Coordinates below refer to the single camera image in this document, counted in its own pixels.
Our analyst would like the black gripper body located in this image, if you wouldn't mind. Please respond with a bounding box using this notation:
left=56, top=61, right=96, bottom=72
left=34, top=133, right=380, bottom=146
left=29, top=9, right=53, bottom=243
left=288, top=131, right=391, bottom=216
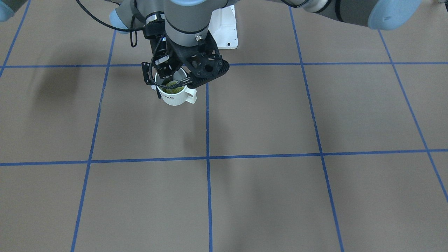
left=141, top=38, right=182, bottom=85
left=167, top=32, right=230, bottom=88

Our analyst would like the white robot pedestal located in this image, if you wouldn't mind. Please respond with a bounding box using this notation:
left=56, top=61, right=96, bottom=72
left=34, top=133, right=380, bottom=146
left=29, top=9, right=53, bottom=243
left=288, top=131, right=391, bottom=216
left=209, top=5, right=238, bottom=50

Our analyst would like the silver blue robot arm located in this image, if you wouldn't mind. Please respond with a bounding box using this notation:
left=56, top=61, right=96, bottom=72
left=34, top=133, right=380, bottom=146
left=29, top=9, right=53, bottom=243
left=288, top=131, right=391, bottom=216
left=130, top=0, right=421, bottom=88
left=110, top=0, right=236, bottom=88

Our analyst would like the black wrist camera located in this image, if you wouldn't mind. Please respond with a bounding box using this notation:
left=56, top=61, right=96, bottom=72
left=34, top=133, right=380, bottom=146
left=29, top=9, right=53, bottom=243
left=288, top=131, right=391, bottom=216
left=143, top=11, right=165, bottom=40

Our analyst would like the white ribbed mug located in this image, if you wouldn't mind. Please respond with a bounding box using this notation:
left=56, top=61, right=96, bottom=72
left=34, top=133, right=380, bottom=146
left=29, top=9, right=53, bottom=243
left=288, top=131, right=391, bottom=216
left=152, top=68, right=197, bottom=106

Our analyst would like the lemon slice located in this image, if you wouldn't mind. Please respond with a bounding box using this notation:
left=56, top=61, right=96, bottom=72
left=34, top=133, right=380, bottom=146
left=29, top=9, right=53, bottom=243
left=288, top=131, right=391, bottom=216
left=161, top=79, right=185, bottom=94

